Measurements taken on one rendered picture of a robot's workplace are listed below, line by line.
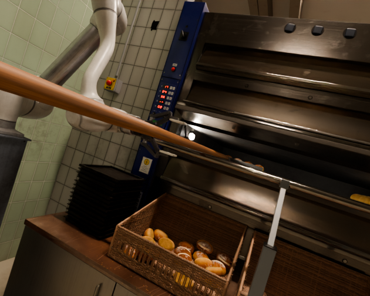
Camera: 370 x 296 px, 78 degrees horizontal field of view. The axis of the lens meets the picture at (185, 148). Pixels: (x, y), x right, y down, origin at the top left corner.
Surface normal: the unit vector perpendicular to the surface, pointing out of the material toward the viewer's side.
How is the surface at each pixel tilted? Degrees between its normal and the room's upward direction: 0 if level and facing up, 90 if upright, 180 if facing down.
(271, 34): 90
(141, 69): 90
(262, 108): 70
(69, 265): 90
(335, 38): 90
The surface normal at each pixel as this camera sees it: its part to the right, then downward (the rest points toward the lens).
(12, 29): 0.89, 0.28
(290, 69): -0.22, -0.43
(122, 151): -0.34, -0.11
